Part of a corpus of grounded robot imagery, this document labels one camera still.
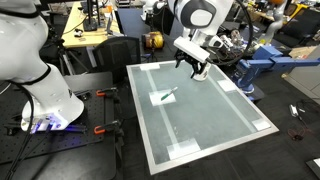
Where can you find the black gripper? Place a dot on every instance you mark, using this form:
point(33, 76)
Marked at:
point(190, 59)

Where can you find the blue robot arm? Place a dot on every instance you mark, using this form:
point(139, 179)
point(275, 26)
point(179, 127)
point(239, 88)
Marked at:
point(266, 56)

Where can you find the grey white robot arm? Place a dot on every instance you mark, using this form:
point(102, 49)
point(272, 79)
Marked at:
point(276, 23)

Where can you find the white slim robot arm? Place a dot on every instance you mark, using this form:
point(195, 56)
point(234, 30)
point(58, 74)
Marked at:
point(146, 8)

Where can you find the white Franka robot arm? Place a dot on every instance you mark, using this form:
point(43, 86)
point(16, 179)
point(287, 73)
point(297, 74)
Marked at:
point(50, 96)

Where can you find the cluttered electronics rig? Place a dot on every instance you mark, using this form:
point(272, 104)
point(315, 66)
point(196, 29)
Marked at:
point(235, 36)

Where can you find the black mesh office chair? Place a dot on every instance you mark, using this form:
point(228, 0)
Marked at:
point(116, 56)

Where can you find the black monitor stand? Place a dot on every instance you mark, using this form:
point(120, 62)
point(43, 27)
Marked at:
point(90, 23)

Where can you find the small black toggle clamp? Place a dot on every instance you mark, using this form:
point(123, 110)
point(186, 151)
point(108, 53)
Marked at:
point(83, 95)

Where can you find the brown cardboard box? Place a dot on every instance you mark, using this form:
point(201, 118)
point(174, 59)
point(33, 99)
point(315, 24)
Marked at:
point(301, 52)

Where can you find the small white power adapter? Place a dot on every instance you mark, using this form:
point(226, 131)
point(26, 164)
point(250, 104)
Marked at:
point(293, 110)

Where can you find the black padded chair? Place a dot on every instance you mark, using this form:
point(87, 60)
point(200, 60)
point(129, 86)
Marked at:
point(300, 30)

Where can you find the light wooden desk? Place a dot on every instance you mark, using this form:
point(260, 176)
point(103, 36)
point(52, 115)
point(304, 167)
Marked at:
point(71, 37)

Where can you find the grey cabinet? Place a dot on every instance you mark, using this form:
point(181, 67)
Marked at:
point(308, 78)

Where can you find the small black floor plug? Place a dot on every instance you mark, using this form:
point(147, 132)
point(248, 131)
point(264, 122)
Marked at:
point(297, 137)

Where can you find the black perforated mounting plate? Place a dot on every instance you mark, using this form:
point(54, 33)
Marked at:
point(66, 144)

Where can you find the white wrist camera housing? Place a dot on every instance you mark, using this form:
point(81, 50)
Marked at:
point(190, 49)

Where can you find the black camera tripod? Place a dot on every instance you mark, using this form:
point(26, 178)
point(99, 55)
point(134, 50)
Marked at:
point(61, 53)

